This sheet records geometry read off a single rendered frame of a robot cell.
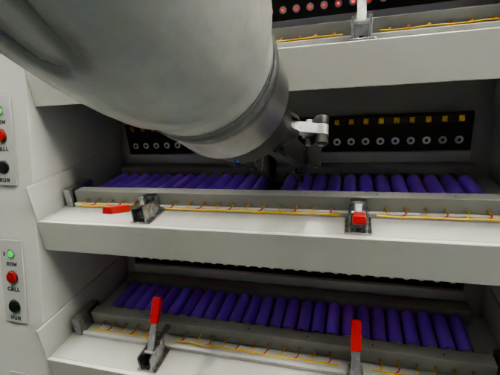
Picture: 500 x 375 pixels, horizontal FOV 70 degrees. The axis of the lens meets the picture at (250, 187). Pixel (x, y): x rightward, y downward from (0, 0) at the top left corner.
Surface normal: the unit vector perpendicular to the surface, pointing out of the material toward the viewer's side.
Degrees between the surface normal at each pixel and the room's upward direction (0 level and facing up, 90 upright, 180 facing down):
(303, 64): 105
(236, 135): 150
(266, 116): 124
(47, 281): 90
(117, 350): 15
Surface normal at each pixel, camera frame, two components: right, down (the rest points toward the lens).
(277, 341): -0.26, 0.36
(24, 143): -0.28, 0.10
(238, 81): 0.71, 0.67
